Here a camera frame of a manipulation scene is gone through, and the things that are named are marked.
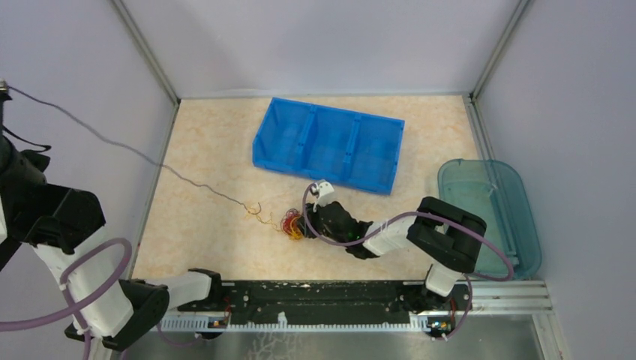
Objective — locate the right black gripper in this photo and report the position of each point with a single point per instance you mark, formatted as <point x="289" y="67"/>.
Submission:
<point x="312" y="215"/>

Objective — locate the coloured wire ball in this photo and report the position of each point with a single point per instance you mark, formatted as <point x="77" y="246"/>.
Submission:
<point x="289" y="224"/>

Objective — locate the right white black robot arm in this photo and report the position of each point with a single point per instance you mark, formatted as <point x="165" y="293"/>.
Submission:
<point x="434" y="230"/>

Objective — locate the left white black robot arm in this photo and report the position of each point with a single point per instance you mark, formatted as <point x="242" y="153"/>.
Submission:
<point x="65" y="227"/>

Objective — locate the blue three-compartment plastic bin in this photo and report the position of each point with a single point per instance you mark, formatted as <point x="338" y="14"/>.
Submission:
<point x="352" y="149"/>

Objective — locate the teal transparent plastic tray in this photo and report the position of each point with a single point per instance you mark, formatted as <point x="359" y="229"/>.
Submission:
<point x="494" y="191"/>

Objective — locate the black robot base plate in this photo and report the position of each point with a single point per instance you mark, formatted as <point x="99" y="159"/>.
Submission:
<point x="315" y="303"/>

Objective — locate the right aluminium corner post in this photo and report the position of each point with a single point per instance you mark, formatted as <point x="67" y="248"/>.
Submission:
<point x="497" y="54"/>

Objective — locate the aluminium corner post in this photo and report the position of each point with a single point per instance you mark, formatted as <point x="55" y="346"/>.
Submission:
<point x="497" y="54"/>
<point x="142" y="46"/>

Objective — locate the aluminium frame rail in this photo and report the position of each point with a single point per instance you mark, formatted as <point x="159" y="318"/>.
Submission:
<point x="513" y="297"/>

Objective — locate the left aluminium corner post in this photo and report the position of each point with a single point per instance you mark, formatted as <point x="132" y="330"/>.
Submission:
<point x="142" y="46"/>

